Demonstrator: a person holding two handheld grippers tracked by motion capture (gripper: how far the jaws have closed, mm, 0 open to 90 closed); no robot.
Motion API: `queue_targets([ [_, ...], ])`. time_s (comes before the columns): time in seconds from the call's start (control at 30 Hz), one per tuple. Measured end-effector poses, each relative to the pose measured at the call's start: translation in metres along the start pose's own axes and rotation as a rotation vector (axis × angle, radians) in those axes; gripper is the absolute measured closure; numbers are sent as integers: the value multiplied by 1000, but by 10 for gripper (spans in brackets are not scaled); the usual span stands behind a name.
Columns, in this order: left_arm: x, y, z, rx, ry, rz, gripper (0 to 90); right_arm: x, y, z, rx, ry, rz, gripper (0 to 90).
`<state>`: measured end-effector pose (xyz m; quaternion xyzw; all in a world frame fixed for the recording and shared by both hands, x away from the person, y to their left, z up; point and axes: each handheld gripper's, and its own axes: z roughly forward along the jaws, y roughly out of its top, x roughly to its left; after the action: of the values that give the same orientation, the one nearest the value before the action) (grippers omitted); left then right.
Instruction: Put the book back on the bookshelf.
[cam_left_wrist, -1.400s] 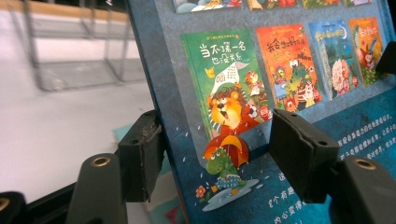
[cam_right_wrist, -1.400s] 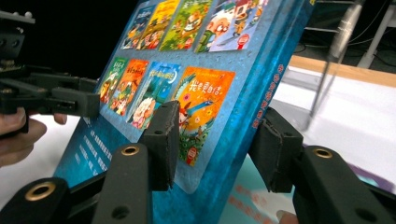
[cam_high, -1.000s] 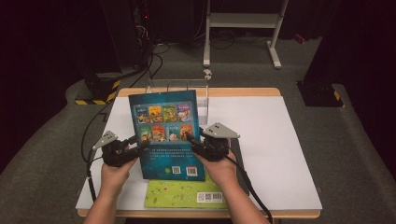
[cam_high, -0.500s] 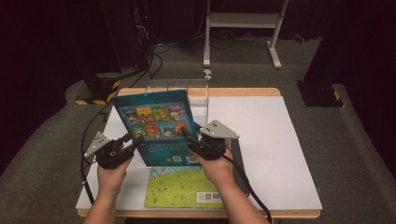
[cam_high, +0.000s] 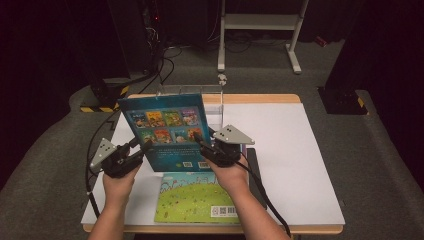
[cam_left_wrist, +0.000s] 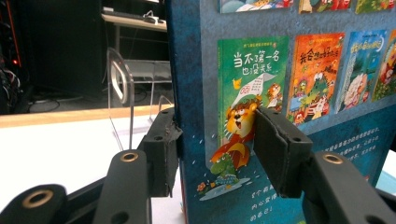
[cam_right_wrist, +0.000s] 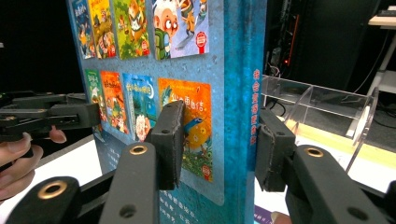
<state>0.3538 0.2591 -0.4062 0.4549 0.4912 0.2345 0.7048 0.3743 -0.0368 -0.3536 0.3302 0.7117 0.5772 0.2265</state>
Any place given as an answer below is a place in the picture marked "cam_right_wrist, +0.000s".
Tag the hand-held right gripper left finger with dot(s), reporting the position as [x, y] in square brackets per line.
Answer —
[168, 149]

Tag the purple paperback book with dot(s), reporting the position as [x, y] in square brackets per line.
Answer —
[263, 218]

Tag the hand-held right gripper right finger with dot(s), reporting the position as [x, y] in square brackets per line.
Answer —
[275, 155]

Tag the white metal stand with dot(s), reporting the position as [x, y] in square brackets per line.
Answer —
[386, 81]

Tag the clear acrylic book rack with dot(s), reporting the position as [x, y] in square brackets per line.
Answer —
[330, 102]

